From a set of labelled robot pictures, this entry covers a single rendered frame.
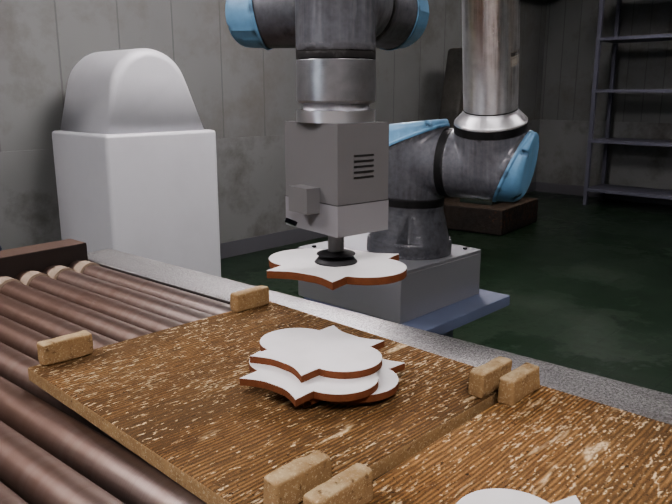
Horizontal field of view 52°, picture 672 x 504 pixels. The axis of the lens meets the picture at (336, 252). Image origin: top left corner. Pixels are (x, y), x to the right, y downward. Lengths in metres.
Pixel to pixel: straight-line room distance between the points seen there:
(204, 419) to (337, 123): 0.30
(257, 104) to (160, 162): 1.62
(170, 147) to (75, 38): 1.01
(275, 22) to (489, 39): 0.40
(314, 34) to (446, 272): 0.65
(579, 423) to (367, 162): 0.31
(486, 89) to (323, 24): 0.50
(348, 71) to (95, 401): 0.40
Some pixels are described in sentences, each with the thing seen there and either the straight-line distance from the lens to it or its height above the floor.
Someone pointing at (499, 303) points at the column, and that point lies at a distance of 1.26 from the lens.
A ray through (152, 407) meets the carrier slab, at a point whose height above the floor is 0.94.
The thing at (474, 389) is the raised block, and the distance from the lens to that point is 0.71.
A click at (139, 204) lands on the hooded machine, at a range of 3.88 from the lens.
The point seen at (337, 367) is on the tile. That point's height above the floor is 0.97.
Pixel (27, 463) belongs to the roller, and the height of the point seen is 0.92.
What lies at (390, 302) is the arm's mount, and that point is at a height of 0.90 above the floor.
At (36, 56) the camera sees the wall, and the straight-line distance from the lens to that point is 4.48.
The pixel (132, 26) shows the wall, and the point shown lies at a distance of 4.79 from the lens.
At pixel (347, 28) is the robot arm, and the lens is 0.63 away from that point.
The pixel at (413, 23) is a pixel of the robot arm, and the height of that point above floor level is 1.30.
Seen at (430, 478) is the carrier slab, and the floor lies 0.94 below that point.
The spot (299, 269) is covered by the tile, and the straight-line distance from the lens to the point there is 0.65.
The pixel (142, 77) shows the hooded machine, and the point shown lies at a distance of 3.92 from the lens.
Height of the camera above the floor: 1.23
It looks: 13 degrees down
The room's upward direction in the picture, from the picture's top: straight up
